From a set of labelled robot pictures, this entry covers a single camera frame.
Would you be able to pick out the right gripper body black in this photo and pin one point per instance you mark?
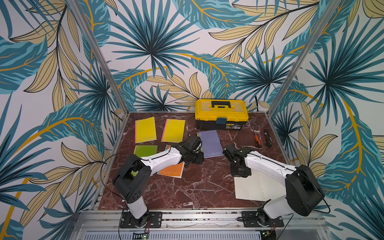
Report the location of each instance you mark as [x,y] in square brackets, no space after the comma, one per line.
[240,170]

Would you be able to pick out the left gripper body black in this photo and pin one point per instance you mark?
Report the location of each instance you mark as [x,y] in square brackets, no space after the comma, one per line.
[196,157]

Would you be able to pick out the yellow cover notebook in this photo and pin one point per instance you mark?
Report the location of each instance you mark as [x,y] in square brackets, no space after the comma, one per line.
[173,131]
[145,130]

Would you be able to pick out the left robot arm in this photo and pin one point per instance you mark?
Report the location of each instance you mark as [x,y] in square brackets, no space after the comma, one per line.
[133,177]

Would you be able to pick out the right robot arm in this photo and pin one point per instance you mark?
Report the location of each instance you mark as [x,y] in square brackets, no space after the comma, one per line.
[303,192]

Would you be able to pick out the yellow black toolbox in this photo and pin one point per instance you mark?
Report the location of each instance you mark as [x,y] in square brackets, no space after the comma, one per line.
[220,114]

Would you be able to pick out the orange handle screwdriver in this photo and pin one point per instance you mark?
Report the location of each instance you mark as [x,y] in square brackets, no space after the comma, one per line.
[257,139]

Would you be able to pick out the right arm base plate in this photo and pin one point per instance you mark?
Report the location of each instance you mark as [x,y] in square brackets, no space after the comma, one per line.
[257,219]

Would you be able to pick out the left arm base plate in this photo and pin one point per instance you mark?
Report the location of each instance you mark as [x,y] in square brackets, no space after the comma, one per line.
[153,220]

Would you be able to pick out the aluminium front rail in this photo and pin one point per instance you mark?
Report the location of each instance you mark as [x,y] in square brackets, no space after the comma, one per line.
[208,224]

